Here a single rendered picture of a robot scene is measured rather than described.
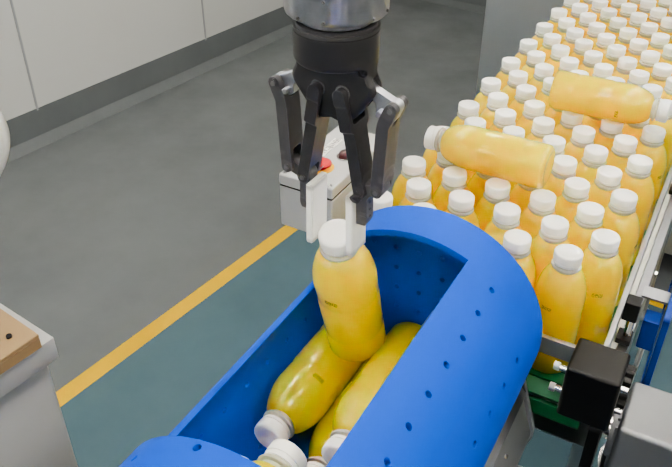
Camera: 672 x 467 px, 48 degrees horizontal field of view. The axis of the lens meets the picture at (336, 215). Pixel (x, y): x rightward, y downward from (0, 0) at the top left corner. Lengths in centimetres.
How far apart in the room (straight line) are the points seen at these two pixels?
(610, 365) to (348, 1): 65
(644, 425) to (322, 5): 82
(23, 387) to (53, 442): 13
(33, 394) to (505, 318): 67
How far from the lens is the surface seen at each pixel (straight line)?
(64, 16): 388
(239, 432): 89
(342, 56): 63
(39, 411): 119
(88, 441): 232
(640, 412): 122
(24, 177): 362
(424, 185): 118
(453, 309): 77
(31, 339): 109
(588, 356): 107
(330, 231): 76
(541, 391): 116
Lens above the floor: 171
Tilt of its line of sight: 34 degrees down
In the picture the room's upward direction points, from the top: straight up
